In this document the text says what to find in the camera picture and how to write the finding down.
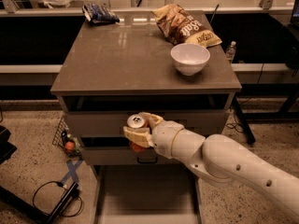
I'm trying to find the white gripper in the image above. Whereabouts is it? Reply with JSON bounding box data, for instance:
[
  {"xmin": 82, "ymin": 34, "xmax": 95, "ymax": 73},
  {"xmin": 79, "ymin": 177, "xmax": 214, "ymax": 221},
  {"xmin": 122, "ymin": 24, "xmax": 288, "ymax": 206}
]
[{"xmin": 123, "ymin": 112, "xmax": 184, "ymax": 159}]

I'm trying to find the red coke can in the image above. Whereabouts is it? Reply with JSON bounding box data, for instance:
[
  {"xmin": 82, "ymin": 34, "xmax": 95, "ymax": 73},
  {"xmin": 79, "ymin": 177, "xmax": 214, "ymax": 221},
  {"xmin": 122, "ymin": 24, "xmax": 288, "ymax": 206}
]
[{"xmin": 126, "ymin": 114, "xmax": 149, "ymax": 153}]

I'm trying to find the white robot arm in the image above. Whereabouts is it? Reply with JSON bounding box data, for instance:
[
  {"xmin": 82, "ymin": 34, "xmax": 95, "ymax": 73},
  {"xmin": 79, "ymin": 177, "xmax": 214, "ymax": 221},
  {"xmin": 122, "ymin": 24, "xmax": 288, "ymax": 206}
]
[{"xmin": 123, "ymin": 112, "xmax": 299, "ymax": 222}]

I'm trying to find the middle grey drawer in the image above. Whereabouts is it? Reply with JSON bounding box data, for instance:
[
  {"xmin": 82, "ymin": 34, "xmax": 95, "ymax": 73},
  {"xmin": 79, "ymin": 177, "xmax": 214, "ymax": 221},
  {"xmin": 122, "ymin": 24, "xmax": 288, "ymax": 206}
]
[{"xmin": 80, "ymin": 147, "xmax": 179, "ymax": 165}]

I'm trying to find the grey drawer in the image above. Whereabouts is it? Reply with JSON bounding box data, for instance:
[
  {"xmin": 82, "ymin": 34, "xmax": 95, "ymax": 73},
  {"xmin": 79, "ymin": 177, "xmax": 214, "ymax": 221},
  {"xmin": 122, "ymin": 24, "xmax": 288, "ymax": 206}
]
[
  {"xmin": 80, "ymin": 147, "xmax": 179, "ymax": 165},
  {"xmin": 64, "ymin": 110, "xmax": 229, "ymax": 137}
]

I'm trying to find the top grey drawer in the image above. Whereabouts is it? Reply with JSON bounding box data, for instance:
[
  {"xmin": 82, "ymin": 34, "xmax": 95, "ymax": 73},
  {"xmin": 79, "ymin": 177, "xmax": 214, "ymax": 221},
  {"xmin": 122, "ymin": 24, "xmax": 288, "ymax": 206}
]
[{"xmin": 64, "ymin": 110, "xmax": 229, "ymax": 137}]

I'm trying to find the open bottom drawer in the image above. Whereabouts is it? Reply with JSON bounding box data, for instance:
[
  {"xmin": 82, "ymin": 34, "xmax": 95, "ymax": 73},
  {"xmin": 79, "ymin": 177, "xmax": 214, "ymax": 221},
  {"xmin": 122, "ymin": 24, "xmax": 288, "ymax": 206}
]
[{"xmin": 93, "ymin": 164, "xmax": 203, "ymax": 224}]

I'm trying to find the grey drawer cabinet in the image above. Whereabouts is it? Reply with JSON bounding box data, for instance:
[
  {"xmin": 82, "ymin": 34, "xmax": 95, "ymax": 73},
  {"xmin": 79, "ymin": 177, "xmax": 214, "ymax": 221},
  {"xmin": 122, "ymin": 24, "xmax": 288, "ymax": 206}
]
[{"xmin": 51, "ymin": 11, "xmax": 241, "ymax": 223}]

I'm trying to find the white bowl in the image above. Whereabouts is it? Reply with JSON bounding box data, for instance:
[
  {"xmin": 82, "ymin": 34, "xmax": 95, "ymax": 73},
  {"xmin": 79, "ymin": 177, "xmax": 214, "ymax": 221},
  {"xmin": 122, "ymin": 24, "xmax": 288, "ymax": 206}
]
[{"xmin": 170, "ymin": 43, "xmax": 210, "ymax": 76}]

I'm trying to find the black table leg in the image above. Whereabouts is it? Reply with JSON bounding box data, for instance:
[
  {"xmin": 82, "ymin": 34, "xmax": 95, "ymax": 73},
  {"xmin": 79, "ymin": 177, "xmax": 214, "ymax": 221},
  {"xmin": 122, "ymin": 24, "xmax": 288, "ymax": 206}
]
[{"xmin": 232, "ymin": 97, "xmax": 256, "ymax": 145}]

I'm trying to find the brown chip bag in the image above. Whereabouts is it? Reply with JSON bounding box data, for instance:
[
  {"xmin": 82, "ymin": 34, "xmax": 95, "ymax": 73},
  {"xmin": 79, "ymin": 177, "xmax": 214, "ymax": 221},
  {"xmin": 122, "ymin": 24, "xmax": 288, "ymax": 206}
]
[{"xmin": 152, "ymin": 4, "xmax": 221, "ymax": 48}]

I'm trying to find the clear water bottle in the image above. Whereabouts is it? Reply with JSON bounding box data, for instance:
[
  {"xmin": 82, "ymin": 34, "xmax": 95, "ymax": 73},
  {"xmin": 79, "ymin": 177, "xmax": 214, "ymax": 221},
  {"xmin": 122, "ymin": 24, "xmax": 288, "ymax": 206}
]
[{"xmin": 225, "ymin": 41, "xmax": 236, "ymax": 63}]

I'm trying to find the blue chip bag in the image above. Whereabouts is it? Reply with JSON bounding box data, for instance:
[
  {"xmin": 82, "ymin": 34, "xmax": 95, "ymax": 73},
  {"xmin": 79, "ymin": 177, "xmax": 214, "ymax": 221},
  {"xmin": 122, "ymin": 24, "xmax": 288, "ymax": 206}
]
[{"xmin": 82, "ymin": 4, "xmax": 120, "ymax": 24}]

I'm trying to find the wire basket with items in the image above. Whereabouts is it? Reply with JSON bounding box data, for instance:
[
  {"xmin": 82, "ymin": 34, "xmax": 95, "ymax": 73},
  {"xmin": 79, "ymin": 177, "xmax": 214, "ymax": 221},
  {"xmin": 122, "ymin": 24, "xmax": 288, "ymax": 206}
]
[{"xmin": 52, "ymin": 118, "xmax": 81, "ymax": 157}]

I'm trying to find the black stand base with cable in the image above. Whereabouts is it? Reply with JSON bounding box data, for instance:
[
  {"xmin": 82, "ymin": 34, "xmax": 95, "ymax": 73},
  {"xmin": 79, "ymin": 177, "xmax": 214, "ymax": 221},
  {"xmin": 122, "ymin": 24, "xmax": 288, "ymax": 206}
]
[{"xmin": 0, "ymin": 181, "xmax": 84, "ymax": 224}]

